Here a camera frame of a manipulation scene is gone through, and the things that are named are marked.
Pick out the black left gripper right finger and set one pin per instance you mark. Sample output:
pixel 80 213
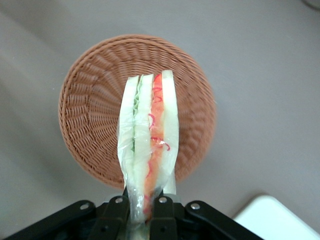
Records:
pixel 162 220

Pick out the triangle sandwich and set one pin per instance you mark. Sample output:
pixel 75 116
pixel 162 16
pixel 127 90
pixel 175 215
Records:
pixel 142 125

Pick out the beige plastic serving tray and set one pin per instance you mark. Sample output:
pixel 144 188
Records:
pixel 275 220

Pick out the round brown wicker basket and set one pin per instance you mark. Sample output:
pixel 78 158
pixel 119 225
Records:
pixel 95 112

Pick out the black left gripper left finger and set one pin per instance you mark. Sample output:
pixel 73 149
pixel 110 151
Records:
pixel 112 220

